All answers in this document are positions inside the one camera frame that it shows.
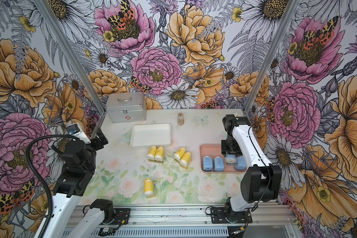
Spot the white plastic tray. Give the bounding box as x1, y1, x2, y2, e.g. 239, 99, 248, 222
130, 124, 172, 149

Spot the yellow pencil sharpener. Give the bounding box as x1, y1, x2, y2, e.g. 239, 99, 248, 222
179, 152, 191, 168
147, 145, 157, 161
174, 147, 186, 161
154, 146, 165, 162
144, 178, 154, 197

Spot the small glass bottle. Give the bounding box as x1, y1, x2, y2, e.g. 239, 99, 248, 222
177, 113, 184, 126

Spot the silver metal case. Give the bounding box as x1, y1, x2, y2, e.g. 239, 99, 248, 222
106, 92, 147, 123

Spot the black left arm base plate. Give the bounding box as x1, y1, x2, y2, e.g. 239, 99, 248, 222
100, 208, 131, 226

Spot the pink plastic tray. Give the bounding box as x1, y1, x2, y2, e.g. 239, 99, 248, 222
200, 144, 247, 174

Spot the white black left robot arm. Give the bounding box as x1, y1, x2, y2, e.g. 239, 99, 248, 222
26, 125, 116, 238

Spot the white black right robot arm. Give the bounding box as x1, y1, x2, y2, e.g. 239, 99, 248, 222
221, 115, 282, 223

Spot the blue pencil sharpener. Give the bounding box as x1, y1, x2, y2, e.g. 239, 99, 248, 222
234, 156, 247, 171
225, 154, 238, 165
202, 156, 213, 172
214, 156, 225, 172

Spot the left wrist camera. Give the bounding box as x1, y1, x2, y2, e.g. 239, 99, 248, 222
66, 123, 91, 144

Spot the aluminium rail frame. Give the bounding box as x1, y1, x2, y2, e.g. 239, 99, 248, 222
90, 201, 302, 238

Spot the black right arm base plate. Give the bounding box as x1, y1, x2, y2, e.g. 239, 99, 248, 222
205, 206, 252, 224

